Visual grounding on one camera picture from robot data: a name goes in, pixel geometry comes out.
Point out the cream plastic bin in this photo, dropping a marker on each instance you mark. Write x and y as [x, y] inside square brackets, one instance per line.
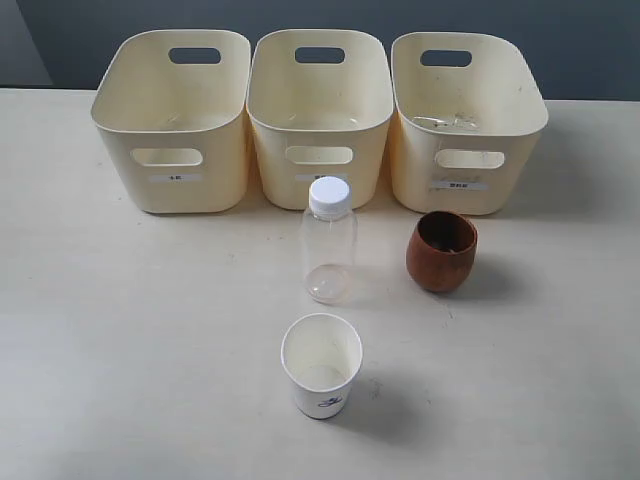
[320, 103]
[468, 116]
[170, 110]

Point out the brown wooden cup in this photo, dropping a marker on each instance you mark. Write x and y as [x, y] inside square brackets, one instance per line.
[441, 251]

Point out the clear plastic bottle white cap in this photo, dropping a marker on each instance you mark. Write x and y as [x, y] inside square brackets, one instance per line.
[328, 235]

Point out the right cream plastic bin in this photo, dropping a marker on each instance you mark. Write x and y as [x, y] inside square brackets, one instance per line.
[468, 116]

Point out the white paper cup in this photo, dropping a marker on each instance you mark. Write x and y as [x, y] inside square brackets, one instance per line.
[322, 354]

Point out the middle cream plastic bin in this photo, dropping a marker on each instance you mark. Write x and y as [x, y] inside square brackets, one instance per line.
[320, 103]

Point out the left cream plastic bin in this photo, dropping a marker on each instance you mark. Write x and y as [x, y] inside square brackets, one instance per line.
[170, 110]

